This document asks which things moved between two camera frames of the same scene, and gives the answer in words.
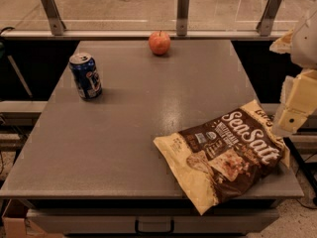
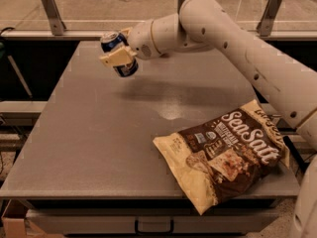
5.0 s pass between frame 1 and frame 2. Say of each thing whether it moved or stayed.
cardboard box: stayed
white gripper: moved
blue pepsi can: moved
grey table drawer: stayed
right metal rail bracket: stayed
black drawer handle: stayed
